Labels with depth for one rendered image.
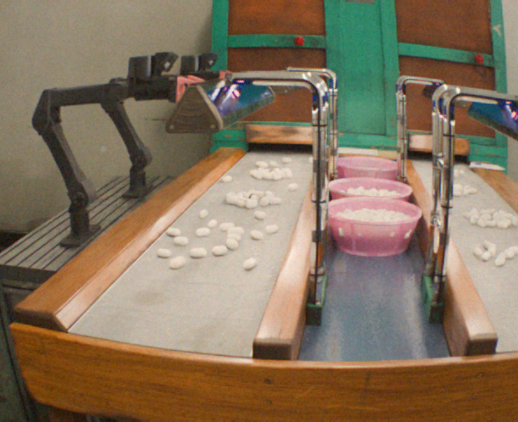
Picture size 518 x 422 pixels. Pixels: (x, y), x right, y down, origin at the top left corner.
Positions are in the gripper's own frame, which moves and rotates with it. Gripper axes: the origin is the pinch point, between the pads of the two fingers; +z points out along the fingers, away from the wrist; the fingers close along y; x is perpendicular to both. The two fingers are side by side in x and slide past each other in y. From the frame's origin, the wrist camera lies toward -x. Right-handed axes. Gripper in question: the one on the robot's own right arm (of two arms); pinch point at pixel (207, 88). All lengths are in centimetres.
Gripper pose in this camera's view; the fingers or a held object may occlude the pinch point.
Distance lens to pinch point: 156.9
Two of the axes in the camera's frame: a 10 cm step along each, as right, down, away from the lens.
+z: 9.9, 0.4, -1.1
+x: -0.1, 9.7, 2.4
